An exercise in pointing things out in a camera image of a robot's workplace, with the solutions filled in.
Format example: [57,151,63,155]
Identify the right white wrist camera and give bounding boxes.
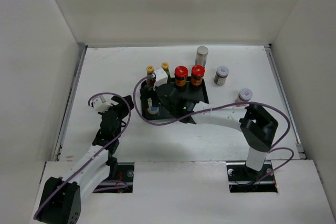
[153,68,168,90]

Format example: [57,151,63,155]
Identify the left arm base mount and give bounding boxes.
[93,157,135,194]

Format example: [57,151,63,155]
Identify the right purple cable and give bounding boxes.
[132,74,295,187]

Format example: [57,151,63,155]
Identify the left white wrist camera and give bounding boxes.
[88,94,112,113]

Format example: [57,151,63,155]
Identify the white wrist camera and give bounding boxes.
[153,68,168,90]
[88,94,112,113]

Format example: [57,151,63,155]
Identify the silver-lid white jar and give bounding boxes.
[147,98,159,115]

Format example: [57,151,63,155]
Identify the green-label sauce bottle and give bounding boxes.
[161,62,171,83]

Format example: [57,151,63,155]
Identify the red-label sauce bottle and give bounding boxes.
[146,65,156,88]

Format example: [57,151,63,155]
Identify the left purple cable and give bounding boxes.
[33,92,132,221]

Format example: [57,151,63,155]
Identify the red-lid dark sauce jar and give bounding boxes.
[190,65,205,90]

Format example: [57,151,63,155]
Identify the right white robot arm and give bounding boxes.
[140,84,278,180]

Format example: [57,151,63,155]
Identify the grey-lid jar front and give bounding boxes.
[235,88,253,103]

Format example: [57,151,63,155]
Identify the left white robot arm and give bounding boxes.
[33,93,134,223]

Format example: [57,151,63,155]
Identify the tall silver-capped white bottle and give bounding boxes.
[195,46,208,67]

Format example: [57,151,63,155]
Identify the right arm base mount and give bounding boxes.
[226,162,278,193]

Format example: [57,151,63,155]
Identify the grey-lid jar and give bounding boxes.
[235,88,253,103]
[214,66,229,86]

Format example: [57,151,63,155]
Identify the grey-lid jar rear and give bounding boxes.
[214,66,229,86]

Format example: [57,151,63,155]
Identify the purple cable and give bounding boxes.
[132,74,295,187]
[33,92,132,221]

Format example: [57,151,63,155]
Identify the black plastic tray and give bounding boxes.
[141,76,209,121]

